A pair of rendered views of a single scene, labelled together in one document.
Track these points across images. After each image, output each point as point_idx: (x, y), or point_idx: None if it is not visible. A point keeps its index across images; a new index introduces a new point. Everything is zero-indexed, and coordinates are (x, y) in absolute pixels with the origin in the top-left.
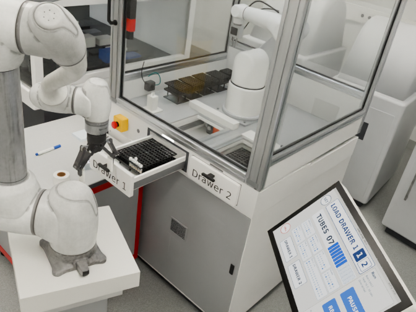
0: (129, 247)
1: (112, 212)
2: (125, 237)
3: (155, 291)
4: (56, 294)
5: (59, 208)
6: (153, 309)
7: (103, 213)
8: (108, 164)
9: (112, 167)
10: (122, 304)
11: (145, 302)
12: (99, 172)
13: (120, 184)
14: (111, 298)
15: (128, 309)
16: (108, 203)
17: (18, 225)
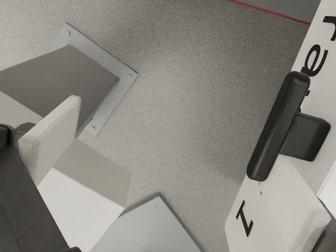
0: (305, 20)
1: (312, 8)
2: (310, 18)
3: (269, 78)
4: None
5: None
6: (235, 94)
7: (74, 221)
8: (281, 186)
9: (305, 175)
10: (221, 50)
11: (241, 76)
12: (317, 21)
13: (253, 192)
14: (222, 27)
15: (217, 64)
16: (311, 2)
17: None
